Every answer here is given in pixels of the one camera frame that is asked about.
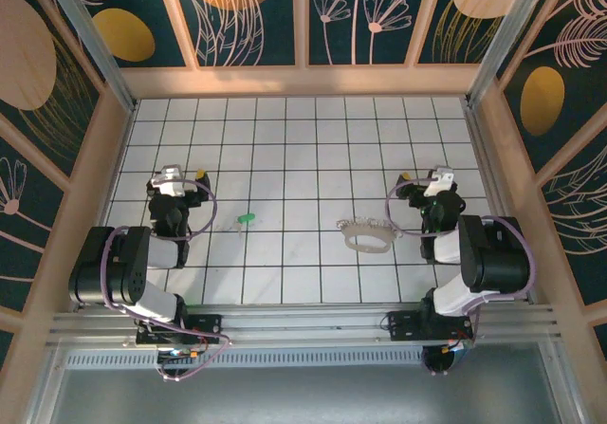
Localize aluminium side rail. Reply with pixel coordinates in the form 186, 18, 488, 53
462, 101, 537, 304
74, 103, 138, 311

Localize grey slotted cable duct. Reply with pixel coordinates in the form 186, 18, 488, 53
64, 349, 426, 371

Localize green-headed key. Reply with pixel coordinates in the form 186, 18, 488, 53
233, 211, 258, 241

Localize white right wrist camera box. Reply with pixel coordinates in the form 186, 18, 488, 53
423, 165, 456, 198

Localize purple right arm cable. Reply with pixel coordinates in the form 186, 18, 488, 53
384, 179, 538, 340

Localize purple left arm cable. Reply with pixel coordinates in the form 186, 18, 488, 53
101, 176, 233, 383

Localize long aluminium base rail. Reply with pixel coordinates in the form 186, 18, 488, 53
46, 302, 563, 349

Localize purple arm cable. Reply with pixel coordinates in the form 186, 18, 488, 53
101, 176, 233, 383
384, 179, 538, 340

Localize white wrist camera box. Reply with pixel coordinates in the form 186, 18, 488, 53
423, 165, 456, 198
150, 164, 187, 196

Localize controller board with wires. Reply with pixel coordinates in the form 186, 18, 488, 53
156, 345, 210, 363
420, 341, 475, 378

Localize aluminium corner post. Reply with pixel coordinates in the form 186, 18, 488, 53
465, 0, 556, 110
38, 0, 139, 113

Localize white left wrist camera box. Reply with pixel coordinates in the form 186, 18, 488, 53
150, 164, 187, 196

